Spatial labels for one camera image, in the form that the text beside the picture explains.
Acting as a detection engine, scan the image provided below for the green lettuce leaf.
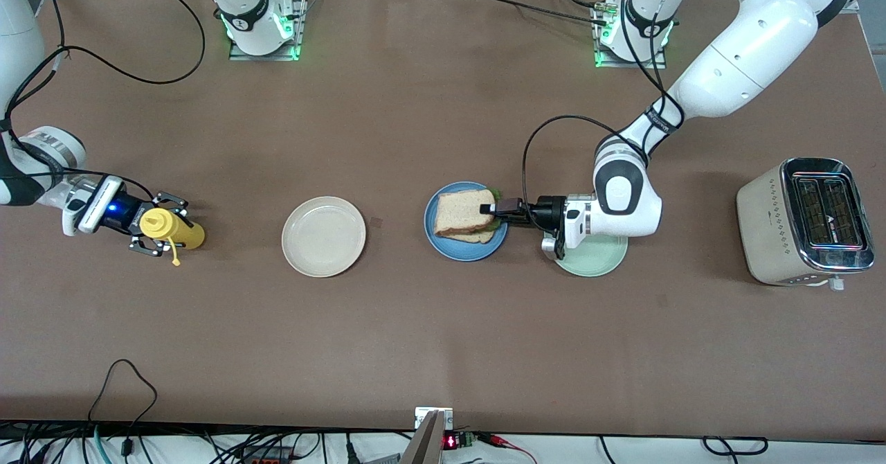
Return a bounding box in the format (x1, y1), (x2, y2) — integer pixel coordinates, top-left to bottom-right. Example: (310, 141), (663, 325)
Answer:
(485, 186), (503, 233)

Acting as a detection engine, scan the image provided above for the yellow mustard squeeze bottle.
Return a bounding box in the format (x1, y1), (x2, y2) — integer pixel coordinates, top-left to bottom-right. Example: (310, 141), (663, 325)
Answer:
(140, 208), (206, 267)

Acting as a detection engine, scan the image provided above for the toasted bread slice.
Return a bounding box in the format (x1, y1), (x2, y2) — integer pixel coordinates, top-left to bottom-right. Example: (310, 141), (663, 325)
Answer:
(436, 227), (496, 244)
(434, 188), (496, 238)

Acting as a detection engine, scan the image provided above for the light green plate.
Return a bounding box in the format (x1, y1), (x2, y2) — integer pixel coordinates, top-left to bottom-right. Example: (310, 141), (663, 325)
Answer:
(554, 232), (629, 278)

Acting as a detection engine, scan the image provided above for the blue plate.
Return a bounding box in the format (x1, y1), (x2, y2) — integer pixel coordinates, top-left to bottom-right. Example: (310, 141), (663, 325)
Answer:
(424, 181), (509, 262)

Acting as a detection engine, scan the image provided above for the beige plate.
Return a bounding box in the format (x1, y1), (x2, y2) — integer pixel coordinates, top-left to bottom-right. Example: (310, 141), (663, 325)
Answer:
(281, 196), (367, 278)

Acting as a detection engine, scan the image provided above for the beige chrome toaster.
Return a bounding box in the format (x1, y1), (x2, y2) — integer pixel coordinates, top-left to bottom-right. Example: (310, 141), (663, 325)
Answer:
(736, 157), (876, 292)

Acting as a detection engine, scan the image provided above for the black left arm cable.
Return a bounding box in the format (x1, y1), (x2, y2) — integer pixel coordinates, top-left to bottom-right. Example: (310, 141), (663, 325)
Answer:
(521, 0), (686, 205)

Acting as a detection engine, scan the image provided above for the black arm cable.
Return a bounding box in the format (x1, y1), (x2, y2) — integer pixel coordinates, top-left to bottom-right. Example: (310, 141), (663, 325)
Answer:
(521, 0), (686, 205)
(7, 0), (207, 205)

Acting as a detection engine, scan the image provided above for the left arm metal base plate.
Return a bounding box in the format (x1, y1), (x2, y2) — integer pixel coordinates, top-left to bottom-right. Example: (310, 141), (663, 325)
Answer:
(594, 0), (669, 70)

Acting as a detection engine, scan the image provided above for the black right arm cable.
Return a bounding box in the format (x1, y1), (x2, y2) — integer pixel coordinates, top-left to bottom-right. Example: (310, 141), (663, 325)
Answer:
(7, 0), (207, 205)

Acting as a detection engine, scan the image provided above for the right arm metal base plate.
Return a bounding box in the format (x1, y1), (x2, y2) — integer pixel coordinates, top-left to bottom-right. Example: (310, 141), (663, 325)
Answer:
(228, 0), (307, 62)

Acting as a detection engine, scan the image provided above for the thin black looped cable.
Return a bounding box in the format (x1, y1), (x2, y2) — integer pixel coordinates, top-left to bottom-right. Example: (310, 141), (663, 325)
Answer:
(89, 359), (159, 459)

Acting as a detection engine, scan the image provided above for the black cable on table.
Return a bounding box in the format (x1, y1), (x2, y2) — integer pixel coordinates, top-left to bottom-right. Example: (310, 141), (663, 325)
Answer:
(457, 0), (608, 27)

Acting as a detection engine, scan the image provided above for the red wire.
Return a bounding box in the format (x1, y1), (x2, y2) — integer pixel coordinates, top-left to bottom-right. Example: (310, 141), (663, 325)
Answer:
(478, 433), (537, 464)

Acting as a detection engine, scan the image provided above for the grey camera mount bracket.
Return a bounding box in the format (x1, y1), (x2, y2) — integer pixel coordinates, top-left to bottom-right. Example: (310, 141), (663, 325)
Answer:
(400, 407), (454, 464)

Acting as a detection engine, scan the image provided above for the black coiled cable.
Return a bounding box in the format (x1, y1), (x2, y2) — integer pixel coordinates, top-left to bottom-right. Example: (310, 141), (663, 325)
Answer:
(703, 436), (769, 456)

